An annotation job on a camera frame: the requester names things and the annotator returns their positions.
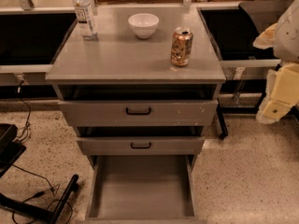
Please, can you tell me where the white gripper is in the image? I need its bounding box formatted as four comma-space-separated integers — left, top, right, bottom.
253, 23, 299, 124

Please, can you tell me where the grey bottom drawer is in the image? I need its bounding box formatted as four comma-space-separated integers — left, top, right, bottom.
76, 155, 206, 224

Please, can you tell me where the grey drawer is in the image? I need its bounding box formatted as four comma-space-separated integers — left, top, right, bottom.
59, 100, 218, 127
76, 155, 206, 224
77, 136, 204, 155

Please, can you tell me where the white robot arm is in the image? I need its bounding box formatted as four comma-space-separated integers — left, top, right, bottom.
253, 0, 299, 124

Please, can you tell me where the grey drawer cabinet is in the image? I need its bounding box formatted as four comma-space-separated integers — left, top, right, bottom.
45, 4, 227, 173

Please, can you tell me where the grey top drawer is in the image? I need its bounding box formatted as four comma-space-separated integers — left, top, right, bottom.
59, 100, 218, 127

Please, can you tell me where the grey middle drawer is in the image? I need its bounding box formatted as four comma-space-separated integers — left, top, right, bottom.
77, 136, 204, 155

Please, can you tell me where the black side table stand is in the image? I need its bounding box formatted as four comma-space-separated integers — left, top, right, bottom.
216, 0, 299, 140

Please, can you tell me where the gold soda can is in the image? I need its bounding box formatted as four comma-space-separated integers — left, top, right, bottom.
171, 27, 193, 66

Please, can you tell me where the white ceramic bowl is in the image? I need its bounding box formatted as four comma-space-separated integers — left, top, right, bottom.
128, 13, 160, 39

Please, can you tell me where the clear plastic water bottle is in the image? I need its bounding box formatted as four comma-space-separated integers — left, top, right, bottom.
72, 0, 97, 40

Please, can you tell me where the black stand base left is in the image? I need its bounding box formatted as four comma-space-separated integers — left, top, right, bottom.
0, 124, 78, 224

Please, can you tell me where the black hanging cable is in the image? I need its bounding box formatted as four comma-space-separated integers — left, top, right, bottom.
16, 79, 33, 142

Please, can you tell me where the black floor cable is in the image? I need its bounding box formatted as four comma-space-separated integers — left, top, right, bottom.
10, 163, 74, 224

